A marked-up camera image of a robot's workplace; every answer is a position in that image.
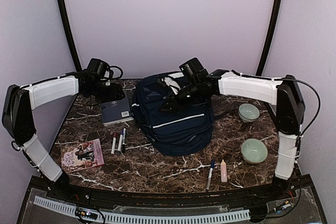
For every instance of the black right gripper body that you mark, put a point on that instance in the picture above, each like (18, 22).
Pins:
(186, 100)

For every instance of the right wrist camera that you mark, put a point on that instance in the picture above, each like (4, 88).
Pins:
(171, 82)

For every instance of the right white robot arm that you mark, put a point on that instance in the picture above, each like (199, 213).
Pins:
(282, 96)

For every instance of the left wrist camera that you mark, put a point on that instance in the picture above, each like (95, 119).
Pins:
(109, 76)

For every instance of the white slotted cable duct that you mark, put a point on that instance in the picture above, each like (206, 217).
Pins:
(103, 216)

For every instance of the black frame post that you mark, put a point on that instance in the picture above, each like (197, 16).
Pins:
(269, 37)
(68, 33)

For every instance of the navy blue student backpack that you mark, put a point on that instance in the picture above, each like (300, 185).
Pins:
(171, 133)

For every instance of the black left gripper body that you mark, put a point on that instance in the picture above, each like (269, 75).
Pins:
(114, 95)

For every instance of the right black frame post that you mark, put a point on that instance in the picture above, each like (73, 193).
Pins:
(269, 37)

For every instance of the left black frame post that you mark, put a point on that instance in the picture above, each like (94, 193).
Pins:
(68, 33)

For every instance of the pink cover book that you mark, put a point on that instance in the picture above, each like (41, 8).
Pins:
(82, 156)

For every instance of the green ceramic bowl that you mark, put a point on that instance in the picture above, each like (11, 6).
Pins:
(248, 112)
(254, 151)

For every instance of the red cap marker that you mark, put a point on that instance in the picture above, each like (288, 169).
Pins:
(113, 143)

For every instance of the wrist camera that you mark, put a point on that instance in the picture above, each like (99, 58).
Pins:
(109, 76)
(171, 82)

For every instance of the blue pen near front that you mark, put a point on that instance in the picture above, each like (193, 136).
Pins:
(210, 175)

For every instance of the far green ceramic bowl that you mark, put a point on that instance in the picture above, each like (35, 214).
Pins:
(248, 112)

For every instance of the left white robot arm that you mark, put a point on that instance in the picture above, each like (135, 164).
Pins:
(17, 118)

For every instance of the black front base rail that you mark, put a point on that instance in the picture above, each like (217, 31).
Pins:
(92, 193)

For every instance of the near green ceramic bowl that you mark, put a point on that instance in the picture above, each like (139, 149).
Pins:
(254, 151)

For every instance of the dark blue hardcover book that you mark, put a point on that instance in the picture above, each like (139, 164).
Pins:
(115, 112)

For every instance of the blue cap marker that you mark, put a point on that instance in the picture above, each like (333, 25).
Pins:
(120, 142)

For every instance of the pink highlighter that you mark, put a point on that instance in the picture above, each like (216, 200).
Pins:
(223, 170)

